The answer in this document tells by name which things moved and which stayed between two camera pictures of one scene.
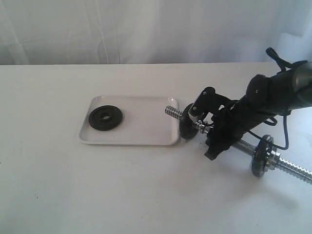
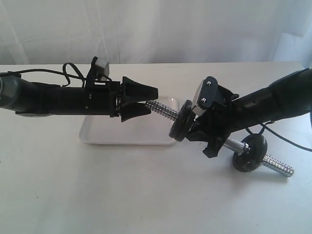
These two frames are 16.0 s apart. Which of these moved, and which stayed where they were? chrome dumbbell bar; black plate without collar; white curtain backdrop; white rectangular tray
Moved: black plate without collar; chrome dumbbell bar
Stayed: white rectangular tray; white curtain backdrop
